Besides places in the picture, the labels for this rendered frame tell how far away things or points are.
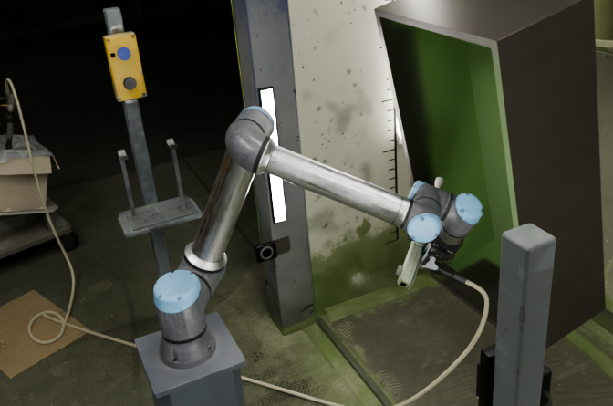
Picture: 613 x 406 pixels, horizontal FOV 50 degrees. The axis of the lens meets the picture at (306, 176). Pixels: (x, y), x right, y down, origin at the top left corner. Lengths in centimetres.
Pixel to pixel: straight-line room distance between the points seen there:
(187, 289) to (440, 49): 124
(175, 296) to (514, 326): 138
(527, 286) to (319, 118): 209
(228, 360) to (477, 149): 130
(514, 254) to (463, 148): 185
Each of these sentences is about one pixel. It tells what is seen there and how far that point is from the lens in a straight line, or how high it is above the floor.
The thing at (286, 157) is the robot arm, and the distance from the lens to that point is 184.
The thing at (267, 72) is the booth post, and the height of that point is 133.
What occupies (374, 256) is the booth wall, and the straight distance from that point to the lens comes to 335.
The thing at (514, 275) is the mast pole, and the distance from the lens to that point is 90.
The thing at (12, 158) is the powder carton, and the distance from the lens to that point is 411.
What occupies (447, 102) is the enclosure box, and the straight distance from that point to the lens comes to 258.
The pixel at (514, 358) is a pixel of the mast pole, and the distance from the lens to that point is 96.
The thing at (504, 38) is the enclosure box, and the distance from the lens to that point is 184.
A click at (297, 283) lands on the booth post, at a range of 320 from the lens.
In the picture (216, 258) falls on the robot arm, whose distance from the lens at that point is 224.
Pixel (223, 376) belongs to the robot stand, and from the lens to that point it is 226.
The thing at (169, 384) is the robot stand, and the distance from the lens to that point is 222.
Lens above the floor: 209
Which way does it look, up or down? 25 degrees down
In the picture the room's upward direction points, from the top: 5 degrees counter-clockwise
